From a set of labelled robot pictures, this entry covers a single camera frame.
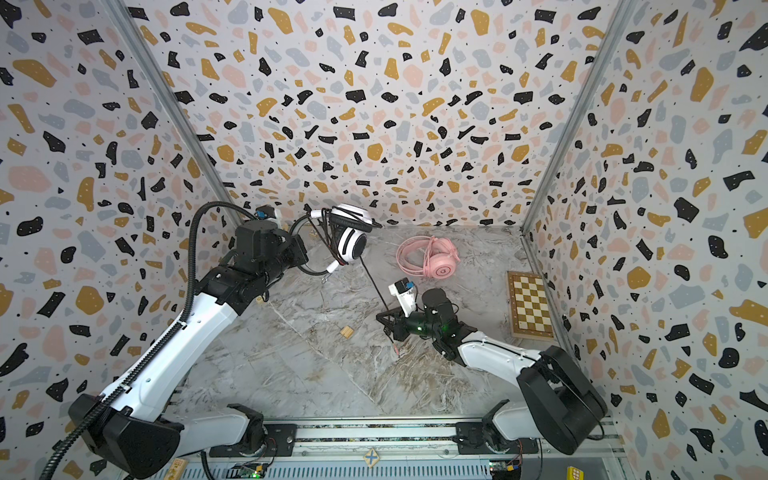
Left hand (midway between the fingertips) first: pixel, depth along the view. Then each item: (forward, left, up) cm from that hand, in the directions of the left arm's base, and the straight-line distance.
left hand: (302, 234), depth 73 cm
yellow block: (-47, -64, -31) cm, 85 cm away
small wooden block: (-10, -7, -33) cm, 35 cm away
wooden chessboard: (-5, -65, -31) cm, 72 cm away
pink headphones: (+15, -34, -27) cm, 46 cm away
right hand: (-13, -17, -17) cm, 27 cm away
